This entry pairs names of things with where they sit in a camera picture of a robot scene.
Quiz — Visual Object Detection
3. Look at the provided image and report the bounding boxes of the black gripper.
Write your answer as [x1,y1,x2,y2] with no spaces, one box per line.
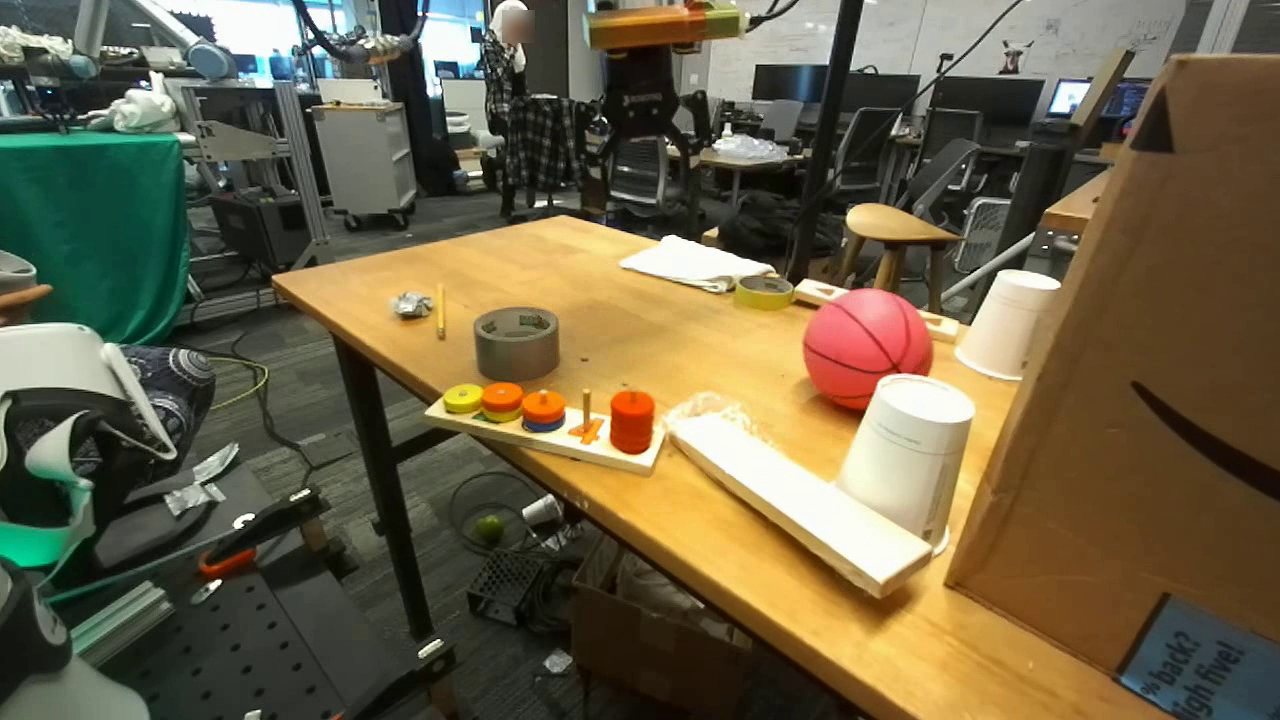
[604,44,685,135]

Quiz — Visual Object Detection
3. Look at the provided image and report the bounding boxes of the orange mini basketball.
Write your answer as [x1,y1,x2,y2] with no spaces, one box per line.
[801,284,936,418]

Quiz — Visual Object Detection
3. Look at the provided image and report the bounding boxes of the grey office chair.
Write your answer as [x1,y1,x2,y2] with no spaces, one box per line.
[607,134,673,209]

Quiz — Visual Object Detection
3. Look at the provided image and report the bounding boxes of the person in plaid shirt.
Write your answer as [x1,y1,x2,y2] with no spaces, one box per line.
[477,0,593,219]

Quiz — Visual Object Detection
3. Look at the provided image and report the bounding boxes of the wide black computer monitor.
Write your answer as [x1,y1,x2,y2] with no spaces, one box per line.
[746,60,923,117]

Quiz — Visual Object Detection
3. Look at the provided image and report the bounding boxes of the white paper sheets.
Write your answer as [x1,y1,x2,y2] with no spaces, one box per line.
[616,231,775,298]

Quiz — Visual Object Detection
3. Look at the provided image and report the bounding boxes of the black vertical pole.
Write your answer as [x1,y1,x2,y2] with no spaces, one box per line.
[797,0,872,279]

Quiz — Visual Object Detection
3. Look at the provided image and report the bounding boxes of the yellow green small bowl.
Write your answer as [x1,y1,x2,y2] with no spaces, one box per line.
[729,272,801,311]

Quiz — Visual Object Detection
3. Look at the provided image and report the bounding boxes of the round wooden stool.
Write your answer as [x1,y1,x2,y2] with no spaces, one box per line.
[837,199,959,304]

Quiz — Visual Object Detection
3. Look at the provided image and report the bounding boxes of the white rolling cabinet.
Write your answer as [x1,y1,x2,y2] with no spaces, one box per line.
[312,99,421,231]

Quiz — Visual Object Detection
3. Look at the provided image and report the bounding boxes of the short white paper cup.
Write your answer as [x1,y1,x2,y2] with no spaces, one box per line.
[952,269,1065,388]

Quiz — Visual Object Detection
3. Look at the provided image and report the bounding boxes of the white board in plastic wrap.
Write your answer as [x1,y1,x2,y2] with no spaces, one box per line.
[662,392,936,602]

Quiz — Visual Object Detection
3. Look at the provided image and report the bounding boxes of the tall white paper cup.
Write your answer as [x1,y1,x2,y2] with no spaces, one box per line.
[837,371,979,545]

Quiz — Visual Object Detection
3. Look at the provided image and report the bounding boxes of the black table leg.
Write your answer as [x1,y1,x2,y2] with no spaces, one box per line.
[327,334,436,646]

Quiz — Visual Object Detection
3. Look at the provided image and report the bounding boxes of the brown cardboard shipping box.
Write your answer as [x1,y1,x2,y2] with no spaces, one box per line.
[940,52,1280,720]

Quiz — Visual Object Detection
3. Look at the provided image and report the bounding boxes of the cardboard box under table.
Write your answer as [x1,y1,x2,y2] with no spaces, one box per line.
[570,585,751,720]

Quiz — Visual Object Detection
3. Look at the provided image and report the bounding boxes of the green cloth covered table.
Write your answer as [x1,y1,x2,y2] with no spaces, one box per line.
[0,130,192,358]

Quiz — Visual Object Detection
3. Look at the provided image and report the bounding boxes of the silver hand tool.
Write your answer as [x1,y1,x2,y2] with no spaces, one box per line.
[161,440,245,518]

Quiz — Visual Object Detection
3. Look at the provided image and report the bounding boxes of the white black teal device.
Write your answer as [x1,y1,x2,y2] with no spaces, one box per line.
[0,316,184,720]

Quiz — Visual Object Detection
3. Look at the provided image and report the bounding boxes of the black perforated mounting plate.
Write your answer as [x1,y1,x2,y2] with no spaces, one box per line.
[125,538,450,720]

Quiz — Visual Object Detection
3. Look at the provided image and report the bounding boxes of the aluminium extrusion bar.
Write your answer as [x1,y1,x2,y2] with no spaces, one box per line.
[63,579,175,668]

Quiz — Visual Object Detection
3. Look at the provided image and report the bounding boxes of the grey duct tape roll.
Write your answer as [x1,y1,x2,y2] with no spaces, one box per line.
[470,304,562,383]

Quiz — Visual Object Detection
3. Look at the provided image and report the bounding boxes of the tall orange ring stack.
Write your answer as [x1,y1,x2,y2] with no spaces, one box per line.
[607,383,661,457]

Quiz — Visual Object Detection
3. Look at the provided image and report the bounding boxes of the orange ring on blue ring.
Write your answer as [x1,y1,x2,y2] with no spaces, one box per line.
[519,383,566,433]

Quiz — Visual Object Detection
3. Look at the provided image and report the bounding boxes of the flat orange stacking ring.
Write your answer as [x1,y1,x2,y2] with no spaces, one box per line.
[480,382,526,419]

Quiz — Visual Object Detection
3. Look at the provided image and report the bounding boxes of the orange handled tool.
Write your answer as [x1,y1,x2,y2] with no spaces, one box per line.
[195,545,258,579]

